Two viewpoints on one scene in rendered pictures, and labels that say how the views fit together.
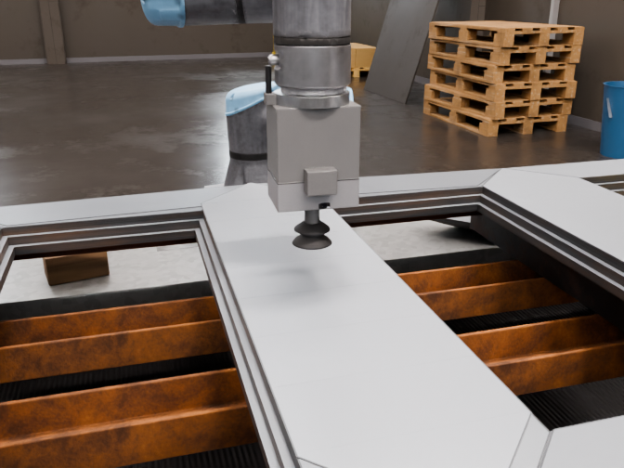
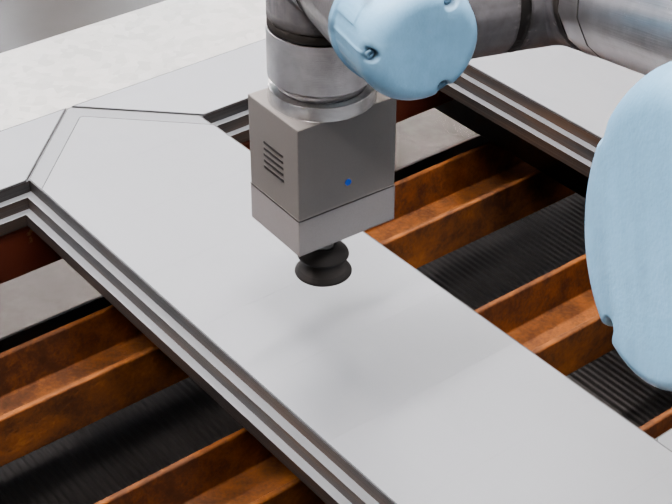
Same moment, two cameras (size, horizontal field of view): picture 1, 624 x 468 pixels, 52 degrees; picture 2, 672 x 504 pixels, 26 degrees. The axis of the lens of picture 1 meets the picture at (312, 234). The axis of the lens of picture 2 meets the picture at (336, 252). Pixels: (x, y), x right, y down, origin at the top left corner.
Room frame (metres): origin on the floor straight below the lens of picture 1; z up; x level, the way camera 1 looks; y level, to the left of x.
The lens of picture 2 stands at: (1.47, -0.33, 1.54)
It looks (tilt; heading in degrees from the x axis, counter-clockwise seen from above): 35 degrees down; 158
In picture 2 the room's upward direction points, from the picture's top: straight up
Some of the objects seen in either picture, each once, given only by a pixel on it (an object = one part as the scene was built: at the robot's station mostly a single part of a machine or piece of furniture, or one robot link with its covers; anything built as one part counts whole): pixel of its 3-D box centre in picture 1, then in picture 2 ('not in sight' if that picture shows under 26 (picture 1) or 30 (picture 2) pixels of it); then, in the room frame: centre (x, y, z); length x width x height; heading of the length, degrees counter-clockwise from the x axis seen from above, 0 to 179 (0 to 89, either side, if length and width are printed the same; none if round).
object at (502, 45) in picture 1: (497, 73); not in sight; (6.00, -1.68, 0.43); 1.24 x 0.84 x 0.87; 18
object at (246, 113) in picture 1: (256, 116); not in sight; (1.37, 0.12, 0.89); 0.13 x 0.12 x 0.14; 90
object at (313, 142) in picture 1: (311, 149); (316, 142); (0.64, 0.00, 0.99); 0.10 x 0.09 x 0.16; 13
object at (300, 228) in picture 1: (312, 230); (323, 254); (0.65, 0.00, 0.90); 0.04 x 0.04 x 0.02
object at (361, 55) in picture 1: (344, 59); not in sight; (9.80, -0.48, 0.20); 1.08 x 0.74 x 0.39; 18
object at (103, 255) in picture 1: (75, 261); not in sight; (1.03, 0.41, 0.71); 0.10 x 0.06 x 0.05; 118
